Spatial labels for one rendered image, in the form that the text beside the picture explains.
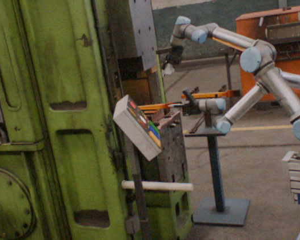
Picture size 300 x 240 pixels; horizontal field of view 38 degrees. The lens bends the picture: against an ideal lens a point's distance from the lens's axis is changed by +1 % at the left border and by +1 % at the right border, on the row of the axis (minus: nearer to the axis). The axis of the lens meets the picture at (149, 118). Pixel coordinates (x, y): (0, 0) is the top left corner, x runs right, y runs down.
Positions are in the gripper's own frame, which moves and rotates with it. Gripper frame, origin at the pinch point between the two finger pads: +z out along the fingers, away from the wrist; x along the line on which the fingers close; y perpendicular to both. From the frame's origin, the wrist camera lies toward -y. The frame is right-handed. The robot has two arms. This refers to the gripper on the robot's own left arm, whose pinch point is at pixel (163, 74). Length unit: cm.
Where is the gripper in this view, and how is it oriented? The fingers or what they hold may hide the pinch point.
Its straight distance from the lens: 256.5
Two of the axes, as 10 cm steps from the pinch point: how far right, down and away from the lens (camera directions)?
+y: 8.7, 4.1, -2.6
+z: -2.7, 8.6, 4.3
